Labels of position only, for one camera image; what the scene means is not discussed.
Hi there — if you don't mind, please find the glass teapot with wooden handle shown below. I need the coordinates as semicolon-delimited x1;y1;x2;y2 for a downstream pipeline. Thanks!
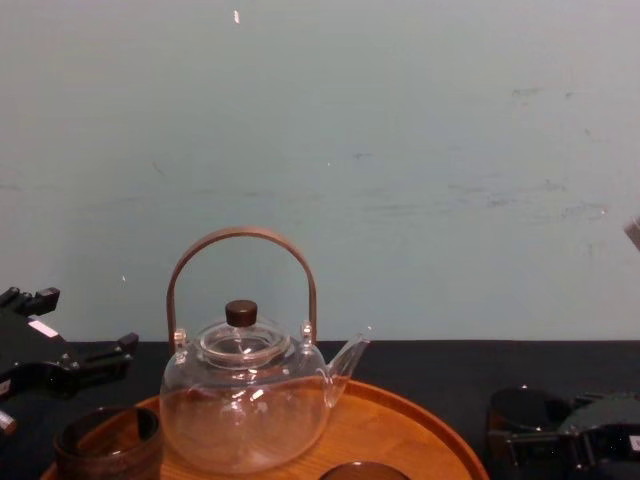
159;227;374;476

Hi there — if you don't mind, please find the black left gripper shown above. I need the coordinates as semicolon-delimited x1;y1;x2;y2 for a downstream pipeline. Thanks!
0;286;140;401

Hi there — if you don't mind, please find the black tablecloth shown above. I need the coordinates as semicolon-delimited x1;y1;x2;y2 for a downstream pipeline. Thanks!
0;339;640;480

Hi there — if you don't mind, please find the glass lid with dark knob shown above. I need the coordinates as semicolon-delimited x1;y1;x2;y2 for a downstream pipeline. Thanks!
198;299;292;365

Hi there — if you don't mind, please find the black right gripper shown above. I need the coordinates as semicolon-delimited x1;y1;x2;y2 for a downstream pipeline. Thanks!
487;391;640;480

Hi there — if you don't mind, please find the dark brown round coaster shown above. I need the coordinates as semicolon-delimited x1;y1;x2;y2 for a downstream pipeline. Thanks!
316;460;412;480

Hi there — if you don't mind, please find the round wooden tray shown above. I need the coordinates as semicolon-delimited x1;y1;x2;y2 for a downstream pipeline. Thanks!
39;374;491;480

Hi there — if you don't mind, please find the dark brown ribbed cup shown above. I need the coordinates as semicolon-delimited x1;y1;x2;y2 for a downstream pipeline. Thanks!
53;405;164;480

